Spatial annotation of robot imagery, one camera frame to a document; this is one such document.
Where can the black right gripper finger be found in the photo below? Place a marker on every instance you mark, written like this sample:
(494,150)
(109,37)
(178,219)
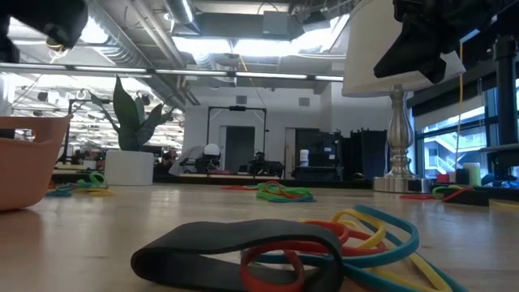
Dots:
(413,57)

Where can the rubber bands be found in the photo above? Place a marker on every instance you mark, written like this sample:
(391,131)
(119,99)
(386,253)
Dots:
(504,204)
(413,239)
(417,197)

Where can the small wide black rubber band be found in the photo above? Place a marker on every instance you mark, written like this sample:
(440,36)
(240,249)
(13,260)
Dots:
(474,198)

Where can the orange plastic bin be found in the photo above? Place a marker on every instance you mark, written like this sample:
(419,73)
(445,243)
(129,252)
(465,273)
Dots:
(24,174)

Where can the white shade silver table lamp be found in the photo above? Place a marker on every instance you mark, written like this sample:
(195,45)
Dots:
(365,61)

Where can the black background cabinets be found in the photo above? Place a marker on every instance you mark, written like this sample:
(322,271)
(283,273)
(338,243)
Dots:
(365,154)

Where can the small red container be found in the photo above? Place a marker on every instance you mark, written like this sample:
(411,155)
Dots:
(443,178)

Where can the small black container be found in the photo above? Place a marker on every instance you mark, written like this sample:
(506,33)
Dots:
(462,177)

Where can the pale green cylinder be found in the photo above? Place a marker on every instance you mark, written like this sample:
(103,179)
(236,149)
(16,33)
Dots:
(473,174)

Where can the grey ceiling unit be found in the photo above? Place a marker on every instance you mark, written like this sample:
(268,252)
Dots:
(275,24)

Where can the white canister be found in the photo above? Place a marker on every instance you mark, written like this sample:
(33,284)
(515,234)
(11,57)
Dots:
(304,158)

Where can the long ceiling light bar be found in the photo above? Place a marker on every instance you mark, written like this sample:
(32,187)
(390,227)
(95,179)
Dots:
(263,75)

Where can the green plant in white pot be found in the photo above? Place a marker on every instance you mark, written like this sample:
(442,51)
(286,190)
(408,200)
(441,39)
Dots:
(129,168)

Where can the white globe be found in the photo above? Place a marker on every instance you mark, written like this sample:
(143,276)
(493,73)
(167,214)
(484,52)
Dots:
(212,150)

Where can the small black clip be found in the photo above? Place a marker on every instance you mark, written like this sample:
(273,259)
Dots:
(202,239)

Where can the black vertical post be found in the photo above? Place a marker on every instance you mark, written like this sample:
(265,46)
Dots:
(507,101)

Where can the silver ventilation duct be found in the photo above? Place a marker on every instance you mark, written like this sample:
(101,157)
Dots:
(182,12)

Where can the black aluminium table frame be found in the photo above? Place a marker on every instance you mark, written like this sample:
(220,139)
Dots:
(332,184)

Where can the black background gantry frame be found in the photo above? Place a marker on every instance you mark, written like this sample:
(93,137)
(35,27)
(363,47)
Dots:
(237,108)

